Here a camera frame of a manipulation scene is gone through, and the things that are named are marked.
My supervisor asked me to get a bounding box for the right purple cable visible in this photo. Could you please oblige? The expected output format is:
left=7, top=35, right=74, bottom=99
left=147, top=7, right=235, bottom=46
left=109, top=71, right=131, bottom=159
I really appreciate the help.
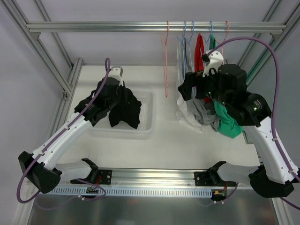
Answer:
left=202, top=37, right=300, bottom=210

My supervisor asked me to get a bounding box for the aluminium frame right post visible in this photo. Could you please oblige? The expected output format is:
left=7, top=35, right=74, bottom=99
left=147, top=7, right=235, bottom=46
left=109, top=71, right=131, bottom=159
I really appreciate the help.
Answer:
left=238, top=0, right=300, bottom=85

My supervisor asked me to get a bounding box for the white slotted cable duct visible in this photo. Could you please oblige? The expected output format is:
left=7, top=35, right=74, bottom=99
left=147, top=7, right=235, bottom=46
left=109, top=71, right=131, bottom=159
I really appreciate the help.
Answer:
left=50, top=186, right=212, bottom=198

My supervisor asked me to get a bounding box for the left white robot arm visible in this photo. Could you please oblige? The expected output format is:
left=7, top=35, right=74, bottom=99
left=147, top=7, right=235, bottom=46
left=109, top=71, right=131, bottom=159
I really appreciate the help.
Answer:
left=18, top=77, right=141, bottom=194

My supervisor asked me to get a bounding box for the purple cable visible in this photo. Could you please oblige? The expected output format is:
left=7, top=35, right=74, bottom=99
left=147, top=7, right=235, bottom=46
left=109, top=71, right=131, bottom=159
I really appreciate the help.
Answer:
left=17, top=57, right=112, bottom=203
left=202, top=37, right=300, bottom=210

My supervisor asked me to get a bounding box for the green tank top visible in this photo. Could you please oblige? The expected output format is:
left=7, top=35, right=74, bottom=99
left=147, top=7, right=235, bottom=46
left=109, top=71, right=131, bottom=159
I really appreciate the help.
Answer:
left=208, top=34, right=244, bottom=139

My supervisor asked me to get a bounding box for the pink hanger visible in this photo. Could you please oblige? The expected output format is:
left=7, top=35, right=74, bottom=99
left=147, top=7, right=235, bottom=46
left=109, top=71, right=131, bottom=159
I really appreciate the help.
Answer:
left=161, top=21, right=169, bottom=98
left=214, top=20, right=232, bottom=64

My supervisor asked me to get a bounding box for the aluminium frame left post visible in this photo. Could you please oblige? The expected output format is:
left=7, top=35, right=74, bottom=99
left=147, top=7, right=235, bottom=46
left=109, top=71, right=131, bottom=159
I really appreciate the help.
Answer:
left=0, top=0, right=84, bottom=101

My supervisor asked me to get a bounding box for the black tank top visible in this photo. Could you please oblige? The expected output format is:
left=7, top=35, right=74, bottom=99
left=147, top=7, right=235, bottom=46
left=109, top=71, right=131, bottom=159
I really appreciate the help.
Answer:
left=109, top=88, right=142, bottom=129

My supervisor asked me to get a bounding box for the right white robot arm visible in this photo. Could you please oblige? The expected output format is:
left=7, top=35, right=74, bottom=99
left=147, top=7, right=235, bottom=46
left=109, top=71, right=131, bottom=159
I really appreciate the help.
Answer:
left=178, top=64, right=300, bottom=198

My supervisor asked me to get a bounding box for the white plastic basket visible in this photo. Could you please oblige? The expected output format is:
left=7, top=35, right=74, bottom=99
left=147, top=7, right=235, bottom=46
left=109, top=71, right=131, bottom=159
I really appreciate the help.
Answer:
left=89, top=89, right=156, bottom=140

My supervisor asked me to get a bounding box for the grey tank top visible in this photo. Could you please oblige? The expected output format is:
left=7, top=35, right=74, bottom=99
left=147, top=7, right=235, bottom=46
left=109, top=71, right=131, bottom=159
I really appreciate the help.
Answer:
left=187, top=97, right=216, bottom=125

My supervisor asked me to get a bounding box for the aluminium hanging rail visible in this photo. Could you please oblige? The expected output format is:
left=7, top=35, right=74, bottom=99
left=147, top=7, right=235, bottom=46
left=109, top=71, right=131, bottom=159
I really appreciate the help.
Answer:
left=26, top=21, right=287, bottom=33

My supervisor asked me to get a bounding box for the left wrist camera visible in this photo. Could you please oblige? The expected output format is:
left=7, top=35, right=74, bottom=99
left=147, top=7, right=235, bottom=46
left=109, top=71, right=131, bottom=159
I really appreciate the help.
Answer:
left=108, top=66, right=125, bottom=86

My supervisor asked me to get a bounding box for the light blue hanger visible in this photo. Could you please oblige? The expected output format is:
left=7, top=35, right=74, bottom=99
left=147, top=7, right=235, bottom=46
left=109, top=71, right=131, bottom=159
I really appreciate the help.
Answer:
left=187, top=20, right=196, bottom=73
left=204, top=20, right=215, bottom=50
left=177, top=21, right=192, bottom=83

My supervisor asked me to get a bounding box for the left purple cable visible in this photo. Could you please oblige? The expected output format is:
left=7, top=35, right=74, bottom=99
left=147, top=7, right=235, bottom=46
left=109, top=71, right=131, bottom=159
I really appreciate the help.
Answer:
left=17, top=57, right=112, bottom=203

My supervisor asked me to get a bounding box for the white tank top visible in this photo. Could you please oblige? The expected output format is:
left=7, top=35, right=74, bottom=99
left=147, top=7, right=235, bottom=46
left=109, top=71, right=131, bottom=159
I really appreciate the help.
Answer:
left=175, top=43, right=207, bottom=135

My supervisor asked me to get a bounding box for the aluminium front rail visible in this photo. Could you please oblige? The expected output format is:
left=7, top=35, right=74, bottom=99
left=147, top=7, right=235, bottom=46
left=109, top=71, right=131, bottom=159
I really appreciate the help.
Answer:
left=28, top=166, right=279, bottom=189

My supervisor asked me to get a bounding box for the aluminium frame post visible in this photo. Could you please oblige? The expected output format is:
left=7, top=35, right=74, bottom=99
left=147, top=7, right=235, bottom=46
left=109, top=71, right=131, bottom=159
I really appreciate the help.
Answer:
left=0, top=0, right=84, bottom=101
left=238, top=0, right=300, bottom=85

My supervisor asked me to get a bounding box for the red tank top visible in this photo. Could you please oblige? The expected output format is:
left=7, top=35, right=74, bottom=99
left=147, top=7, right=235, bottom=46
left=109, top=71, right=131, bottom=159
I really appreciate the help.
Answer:
left=193, top=32, right=213, bottom=104

